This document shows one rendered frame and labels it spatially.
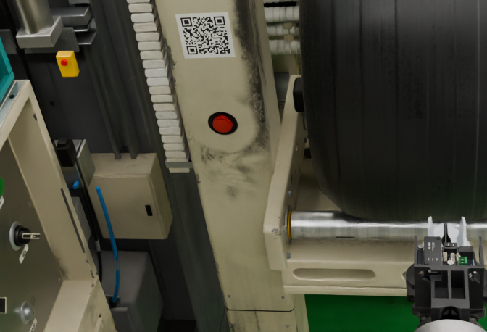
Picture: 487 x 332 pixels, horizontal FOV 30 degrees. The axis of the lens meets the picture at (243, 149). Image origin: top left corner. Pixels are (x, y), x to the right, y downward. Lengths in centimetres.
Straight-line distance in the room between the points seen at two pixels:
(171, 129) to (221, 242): 25
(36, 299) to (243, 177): 37
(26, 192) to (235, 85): 33
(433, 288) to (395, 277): 49
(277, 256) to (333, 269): 12
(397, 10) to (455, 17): 7
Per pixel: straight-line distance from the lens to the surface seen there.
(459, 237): 108
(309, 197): 161
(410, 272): 104
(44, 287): 137
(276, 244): 138
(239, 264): 160
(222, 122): 137
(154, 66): 135
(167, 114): 140
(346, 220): 140
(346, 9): 108
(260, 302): 167
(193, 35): 129
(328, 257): 142
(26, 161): 128
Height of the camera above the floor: 191
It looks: 40 degrees down
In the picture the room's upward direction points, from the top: 10 degrees counter-clockwise
